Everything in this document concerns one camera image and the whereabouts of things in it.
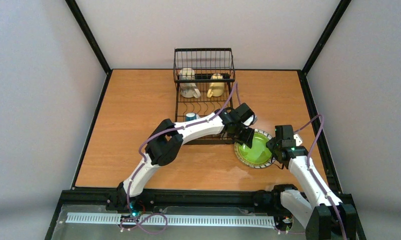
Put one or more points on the white floral mug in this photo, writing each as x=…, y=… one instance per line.
x=188, y=89

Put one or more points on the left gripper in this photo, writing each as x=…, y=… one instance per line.
x=243, y=133

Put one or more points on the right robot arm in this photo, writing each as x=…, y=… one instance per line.
x=320, y=211

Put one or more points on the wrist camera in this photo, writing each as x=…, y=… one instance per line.
x=251, y=120
x=298, y=139

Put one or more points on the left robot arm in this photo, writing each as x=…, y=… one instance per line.
x=164, y=144

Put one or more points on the white black striped plate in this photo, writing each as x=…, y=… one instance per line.
x=253, y=166

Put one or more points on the white slotted cable duct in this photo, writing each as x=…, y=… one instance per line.
x=174, y=220

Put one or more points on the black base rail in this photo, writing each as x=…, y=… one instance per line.
x=260, y=201

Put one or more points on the dark teal spotted bowl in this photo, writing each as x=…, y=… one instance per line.
x=191, y=116

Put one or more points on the black enclosure frame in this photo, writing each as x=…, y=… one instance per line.
x=330, y=170

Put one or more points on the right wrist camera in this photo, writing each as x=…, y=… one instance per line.
x=298, y=139

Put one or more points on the black wire dish rack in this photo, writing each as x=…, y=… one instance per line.
x=205, y=62

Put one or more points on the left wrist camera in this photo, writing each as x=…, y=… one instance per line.
x=251, y=120

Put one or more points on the yellow mug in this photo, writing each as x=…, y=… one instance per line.
x=216, y=89

